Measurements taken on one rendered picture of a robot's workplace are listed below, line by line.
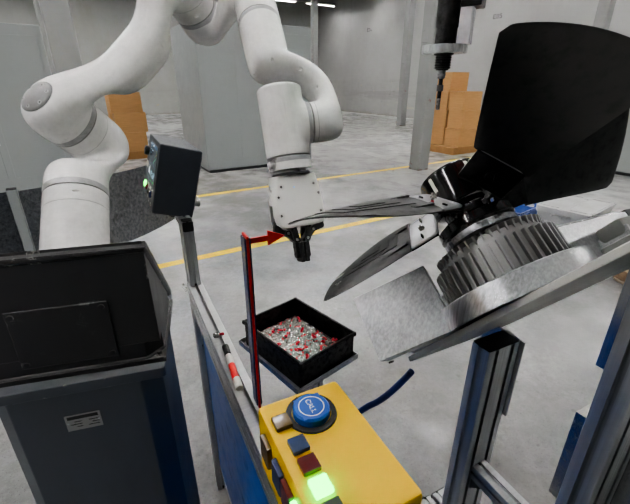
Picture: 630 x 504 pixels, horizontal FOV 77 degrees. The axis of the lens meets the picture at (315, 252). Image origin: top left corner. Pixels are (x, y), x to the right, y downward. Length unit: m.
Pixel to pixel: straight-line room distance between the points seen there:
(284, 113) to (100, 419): 0.65
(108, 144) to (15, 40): 5.55
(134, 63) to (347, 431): 0.86
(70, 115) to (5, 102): 5.59
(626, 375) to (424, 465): 1.21
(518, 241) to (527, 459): 1.40
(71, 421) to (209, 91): 6.21
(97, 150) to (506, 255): 0.86
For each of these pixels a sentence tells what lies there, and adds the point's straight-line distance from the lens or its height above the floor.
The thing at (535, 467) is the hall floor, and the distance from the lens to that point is 1.98.
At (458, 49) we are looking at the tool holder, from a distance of 0.71.
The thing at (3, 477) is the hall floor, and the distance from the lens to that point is 2.12.
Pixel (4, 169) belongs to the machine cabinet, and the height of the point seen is 0.35.
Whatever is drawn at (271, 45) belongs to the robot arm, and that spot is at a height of 1.47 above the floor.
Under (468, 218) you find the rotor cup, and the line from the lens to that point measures 0.75.
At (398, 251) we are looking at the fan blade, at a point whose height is 1.08.
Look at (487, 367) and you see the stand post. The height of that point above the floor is 0.87.
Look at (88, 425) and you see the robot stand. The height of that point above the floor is 0.82.
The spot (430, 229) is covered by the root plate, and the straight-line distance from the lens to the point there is 0.83.
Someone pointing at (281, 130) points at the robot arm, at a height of 1.32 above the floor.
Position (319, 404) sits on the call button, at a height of 1.08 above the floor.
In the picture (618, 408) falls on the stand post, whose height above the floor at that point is 0.96.
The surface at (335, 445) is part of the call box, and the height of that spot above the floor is 1.07.
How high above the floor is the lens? 1.40
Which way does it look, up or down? 23 degrees down
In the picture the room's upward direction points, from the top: straight up
